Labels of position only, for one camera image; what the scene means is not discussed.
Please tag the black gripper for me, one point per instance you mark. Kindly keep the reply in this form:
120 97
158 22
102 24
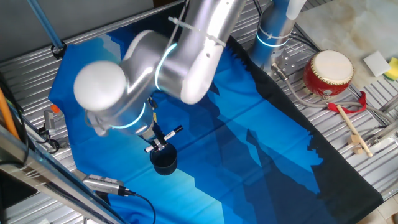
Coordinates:
157 129

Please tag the white whiteboard marker pen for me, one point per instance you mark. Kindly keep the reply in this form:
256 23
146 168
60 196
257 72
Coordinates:
169 135

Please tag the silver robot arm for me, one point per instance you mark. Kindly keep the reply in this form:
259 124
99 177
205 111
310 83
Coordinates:
186 49

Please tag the black mesh pen holder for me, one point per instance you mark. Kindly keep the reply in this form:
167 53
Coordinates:
164 161

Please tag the blue mountain print cloth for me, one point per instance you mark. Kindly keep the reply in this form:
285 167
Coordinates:
248 140

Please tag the black pole clamp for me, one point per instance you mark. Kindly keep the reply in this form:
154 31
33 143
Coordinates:
58 50

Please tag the orange stick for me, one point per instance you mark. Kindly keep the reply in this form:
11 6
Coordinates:
6 115

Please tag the blue pole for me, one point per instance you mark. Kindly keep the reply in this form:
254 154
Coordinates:
45 23

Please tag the red toy drum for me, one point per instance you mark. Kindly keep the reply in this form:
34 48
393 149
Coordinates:
328 74

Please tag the wooden drumstick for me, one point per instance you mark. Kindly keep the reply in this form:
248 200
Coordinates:
353 129

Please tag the small wooden block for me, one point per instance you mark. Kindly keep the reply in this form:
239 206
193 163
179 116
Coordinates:
358 150
354 139

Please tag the beige marble slab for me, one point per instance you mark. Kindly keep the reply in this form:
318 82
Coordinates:
351 28

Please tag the white foam block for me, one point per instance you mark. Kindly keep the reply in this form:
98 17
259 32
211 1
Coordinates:
377 63

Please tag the yellow sponge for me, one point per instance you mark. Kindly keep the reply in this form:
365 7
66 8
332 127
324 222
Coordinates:
393 70

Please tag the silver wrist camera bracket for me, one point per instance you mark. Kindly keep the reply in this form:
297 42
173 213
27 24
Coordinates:
96 126

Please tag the small grey camera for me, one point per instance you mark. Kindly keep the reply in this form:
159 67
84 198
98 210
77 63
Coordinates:
49 121

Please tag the metal frame beam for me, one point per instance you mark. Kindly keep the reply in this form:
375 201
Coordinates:
46 180

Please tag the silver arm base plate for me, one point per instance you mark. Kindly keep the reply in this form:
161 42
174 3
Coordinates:
287 63

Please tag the aluminium profile rail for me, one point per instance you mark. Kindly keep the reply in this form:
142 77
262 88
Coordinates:
384 132

